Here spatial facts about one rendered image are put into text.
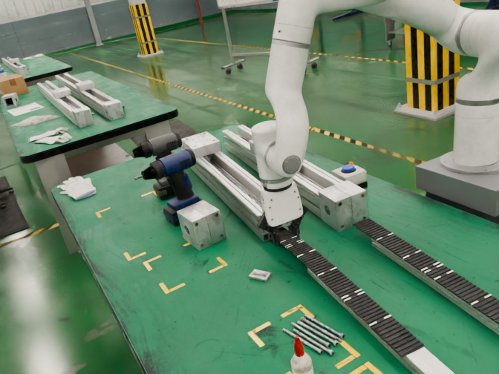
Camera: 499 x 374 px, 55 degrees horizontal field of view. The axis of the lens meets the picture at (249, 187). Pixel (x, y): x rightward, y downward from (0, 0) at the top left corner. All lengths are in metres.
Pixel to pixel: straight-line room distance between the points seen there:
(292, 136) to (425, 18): 0.45
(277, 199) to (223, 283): 0.25
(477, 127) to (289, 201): 0.56
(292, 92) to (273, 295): 0.48
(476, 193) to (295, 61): 0.61
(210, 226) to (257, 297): 0.30
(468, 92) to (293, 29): 0.55
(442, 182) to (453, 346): 0.59
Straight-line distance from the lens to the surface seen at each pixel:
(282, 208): 1.25
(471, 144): 1.48
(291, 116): 1.11
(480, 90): 1.44
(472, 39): 1.41
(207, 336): 1.10
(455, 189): 1.46
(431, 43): 4.41
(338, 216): 1.33
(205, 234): 1.38
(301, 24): 1.14
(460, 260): 1.24
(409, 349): 0.96
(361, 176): 1.56
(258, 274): 1.22
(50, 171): 2.94
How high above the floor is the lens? 1.49
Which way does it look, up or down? 25 degrees down
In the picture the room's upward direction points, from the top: 11 degrees counter-clockwise
